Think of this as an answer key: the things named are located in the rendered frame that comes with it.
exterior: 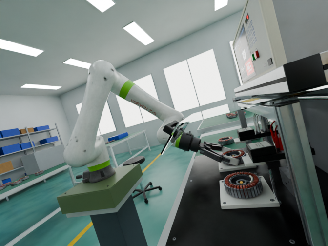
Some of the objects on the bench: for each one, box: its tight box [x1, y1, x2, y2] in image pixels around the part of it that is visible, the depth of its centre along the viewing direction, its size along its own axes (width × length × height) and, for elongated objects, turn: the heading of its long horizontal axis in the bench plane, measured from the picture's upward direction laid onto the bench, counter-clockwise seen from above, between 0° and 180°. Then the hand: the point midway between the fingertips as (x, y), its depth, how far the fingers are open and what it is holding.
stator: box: [218, 136, 234, 145], centre depth 113 cm, size 11×11×4 cm
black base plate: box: [165, 143, 328, 246], centre depth 60 cm, size 47×64×2 cm
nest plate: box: [219, 153, 257, 172], centre depth 72 cm, size 15×15×1 cm
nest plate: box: [220, 176, 280, 209], centre depth 50 cm, size 15×15×1 cm
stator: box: [222, 150, 246, 165], centre depth 72 cm, size 11×11×4 cm
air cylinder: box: [279, 166, 295, 197], centre depth 44 cm, size 5×8×6 cm
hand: (233, 156), depth 72 cm, fingers closed on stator, 11 cm apart
